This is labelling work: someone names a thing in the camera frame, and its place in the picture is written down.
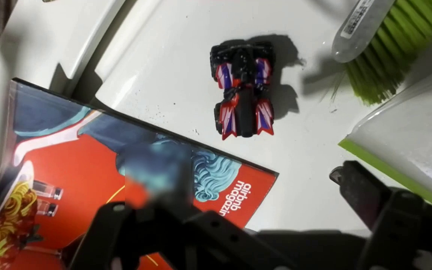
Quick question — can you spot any red blue magazine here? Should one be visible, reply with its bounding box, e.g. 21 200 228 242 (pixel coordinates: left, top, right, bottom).
0 76 282 270

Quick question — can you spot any clear brush with green bristles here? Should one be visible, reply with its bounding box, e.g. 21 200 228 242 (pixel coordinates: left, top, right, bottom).
330 0 432 106

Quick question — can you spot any white dustpan with green edge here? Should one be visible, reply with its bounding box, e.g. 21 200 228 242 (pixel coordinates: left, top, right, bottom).
338 62 432 209

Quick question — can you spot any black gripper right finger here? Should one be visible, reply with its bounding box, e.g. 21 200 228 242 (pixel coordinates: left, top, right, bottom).
329 158 408 232

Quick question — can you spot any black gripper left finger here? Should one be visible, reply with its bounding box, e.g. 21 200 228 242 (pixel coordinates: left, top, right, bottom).
173 157 198 200

